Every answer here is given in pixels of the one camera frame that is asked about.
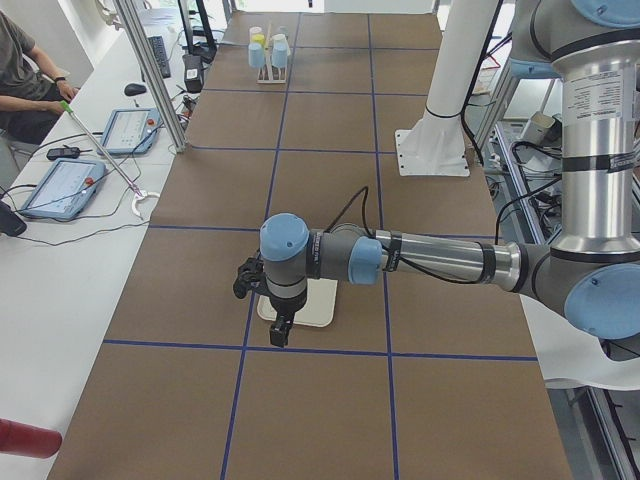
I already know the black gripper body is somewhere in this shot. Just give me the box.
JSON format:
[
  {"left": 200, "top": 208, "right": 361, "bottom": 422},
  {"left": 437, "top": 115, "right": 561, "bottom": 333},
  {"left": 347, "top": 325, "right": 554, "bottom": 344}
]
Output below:
[{"left": 269, "top": 290, "right": 307, "bottom": 324}]

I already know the blue cup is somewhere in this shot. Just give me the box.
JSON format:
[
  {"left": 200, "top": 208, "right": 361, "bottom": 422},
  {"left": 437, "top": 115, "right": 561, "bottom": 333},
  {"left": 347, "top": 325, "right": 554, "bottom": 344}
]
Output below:
[{"left": 248, "top": 42, "right": 266, "bottom": 69}]

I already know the blue cup corner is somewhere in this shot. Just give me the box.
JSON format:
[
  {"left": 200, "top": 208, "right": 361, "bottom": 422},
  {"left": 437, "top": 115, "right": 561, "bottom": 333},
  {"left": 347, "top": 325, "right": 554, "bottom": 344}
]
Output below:
[{"left": 271, "top": 42, "right": 289, "bottom": 69}]

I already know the yellow plastic cup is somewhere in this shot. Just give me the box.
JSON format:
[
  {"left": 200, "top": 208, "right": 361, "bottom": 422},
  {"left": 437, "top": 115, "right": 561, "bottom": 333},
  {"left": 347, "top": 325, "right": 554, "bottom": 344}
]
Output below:
[{"left": 251, "top": 33, "right": 265, "bottom": 46}]

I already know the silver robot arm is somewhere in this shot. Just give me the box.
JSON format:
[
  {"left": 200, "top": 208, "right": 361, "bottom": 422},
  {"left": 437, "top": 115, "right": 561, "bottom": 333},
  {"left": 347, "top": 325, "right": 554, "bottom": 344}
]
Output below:
[{"left": 234, "top": 1, "right": 639, "bottom": 347}]

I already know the cream plastic tray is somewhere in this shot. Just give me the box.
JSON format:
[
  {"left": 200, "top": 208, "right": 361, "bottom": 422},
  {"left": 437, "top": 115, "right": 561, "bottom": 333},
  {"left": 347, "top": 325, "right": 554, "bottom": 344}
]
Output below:
[{"left": 268, "top": 279, "right": 338, "bottom": 327}]

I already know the grabber reach tool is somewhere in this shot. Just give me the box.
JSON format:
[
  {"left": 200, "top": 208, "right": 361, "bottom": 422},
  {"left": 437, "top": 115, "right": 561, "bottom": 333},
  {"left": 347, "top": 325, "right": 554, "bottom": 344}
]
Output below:
[{"left": 60, "top": 101, "right": 160, "bottom": 220}]

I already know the far teach pendant tablet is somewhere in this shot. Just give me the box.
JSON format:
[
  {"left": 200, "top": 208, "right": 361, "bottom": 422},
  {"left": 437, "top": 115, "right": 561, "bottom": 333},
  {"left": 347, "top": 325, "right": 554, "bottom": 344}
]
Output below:
[{"left": 101, "top": 108, "right": 161, "bottom": 156}]

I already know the teach pendant tablet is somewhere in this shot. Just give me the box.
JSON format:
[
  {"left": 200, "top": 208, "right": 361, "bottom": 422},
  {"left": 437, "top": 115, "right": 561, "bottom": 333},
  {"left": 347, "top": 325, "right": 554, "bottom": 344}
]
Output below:
[
  {"left": 101, "top": 108, "right": 161, "bottom": 156},
  {"left": 18, "top": 158, "right": 106, "bottom": 221}
]

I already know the near teach pendant tablet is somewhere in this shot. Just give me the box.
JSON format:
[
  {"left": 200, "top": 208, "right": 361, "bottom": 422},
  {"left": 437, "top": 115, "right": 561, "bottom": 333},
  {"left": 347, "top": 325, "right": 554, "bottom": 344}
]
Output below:
[{"left": 18, "top": 158, "right": 106, "bottom": 221}]

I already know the black power adapter box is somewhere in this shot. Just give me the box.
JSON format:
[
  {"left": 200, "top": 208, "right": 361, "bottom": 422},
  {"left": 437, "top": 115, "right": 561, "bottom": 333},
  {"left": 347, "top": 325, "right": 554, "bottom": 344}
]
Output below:
[{"left": 182, "top": 54, "right": 204, "bottom": 93}]

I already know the black computer mouse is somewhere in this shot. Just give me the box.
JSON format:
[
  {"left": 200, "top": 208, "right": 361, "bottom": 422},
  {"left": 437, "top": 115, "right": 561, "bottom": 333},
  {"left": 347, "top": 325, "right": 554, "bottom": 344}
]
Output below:
[{"left": 124, "top": 83, "right": 147, "bottom": 97}]

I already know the white chair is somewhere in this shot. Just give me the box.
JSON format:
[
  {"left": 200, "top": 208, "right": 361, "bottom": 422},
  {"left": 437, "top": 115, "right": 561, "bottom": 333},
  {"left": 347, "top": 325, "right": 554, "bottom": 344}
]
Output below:
[{"left": 520, "top": 295, "right": 639, "bottom": 391}]

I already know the black handheld device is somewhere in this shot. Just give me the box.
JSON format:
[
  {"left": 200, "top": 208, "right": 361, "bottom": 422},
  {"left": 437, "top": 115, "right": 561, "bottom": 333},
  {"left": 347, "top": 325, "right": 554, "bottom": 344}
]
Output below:
[{"left": 46, "top": 147, "right": 81, "bottom": 161}]

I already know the red cylinder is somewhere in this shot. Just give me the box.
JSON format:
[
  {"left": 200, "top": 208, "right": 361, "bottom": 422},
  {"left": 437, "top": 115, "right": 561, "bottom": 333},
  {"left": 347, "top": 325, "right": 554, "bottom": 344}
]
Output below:
[{"left": 1, "top": 419, "right": 62, "bottom": 459}]

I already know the black keyboard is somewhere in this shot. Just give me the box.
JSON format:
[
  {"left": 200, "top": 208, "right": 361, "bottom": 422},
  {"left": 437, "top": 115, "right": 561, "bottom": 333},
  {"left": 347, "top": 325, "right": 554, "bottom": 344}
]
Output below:
[{"left": 147, "top": 36, "right": 171, "bottom": 78}]

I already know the seated person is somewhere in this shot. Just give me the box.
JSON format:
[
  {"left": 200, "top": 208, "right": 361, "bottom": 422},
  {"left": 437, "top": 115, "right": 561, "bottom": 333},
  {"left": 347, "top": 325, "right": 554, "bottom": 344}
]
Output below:
[{"left": 1, "top": 15, "right": 78, "bottom": 145}]

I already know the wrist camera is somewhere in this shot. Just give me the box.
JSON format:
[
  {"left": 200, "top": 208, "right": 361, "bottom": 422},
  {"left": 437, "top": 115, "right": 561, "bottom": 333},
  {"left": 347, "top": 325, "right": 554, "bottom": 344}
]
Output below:
[{"left": 233, "top": 257, "right": 269, "bottom": 299}]

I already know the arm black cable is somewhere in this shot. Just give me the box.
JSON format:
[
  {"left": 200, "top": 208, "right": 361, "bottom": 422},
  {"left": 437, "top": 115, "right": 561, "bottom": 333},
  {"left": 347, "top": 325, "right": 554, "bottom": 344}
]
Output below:
[{"left": 324, "top": 185, "right": 556, "bottom": 285}]

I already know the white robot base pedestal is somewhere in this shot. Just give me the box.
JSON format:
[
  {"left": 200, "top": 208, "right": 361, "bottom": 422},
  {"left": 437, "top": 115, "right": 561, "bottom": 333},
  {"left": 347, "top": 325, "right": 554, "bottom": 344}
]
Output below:
[{"left": 395, "top": 0, "right": 502, "bottom": 177}]

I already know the white wire cup rack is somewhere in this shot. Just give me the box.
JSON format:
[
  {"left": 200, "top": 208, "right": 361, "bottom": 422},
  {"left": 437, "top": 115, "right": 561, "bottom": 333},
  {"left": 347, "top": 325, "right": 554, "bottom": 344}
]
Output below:
[{"left": 254, "top": 24, "right": 291, "bottom": 84}]

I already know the aluminium frame post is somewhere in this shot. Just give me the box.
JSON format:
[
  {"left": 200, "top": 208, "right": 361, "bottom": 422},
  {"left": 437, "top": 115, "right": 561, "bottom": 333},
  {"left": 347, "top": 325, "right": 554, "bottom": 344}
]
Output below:
[{"left": 114, "top": 0, "right": 186, "bottom": 153}]

